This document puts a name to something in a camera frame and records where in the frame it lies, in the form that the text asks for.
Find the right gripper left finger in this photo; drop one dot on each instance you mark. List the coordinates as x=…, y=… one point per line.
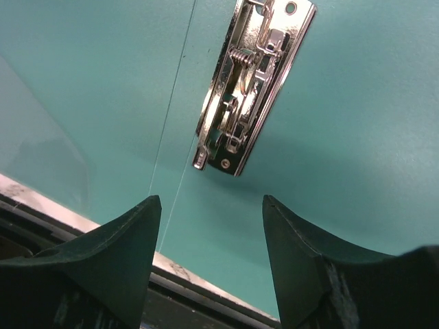
x=97, y=280

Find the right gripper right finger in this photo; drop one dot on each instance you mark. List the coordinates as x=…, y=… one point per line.
x=323, y=281

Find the silver folder clip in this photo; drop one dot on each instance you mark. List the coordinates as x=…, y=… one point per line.
x=259, y=48

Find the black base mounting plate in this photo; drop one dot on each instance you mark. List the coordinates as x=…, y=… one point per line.
x=172, y=299

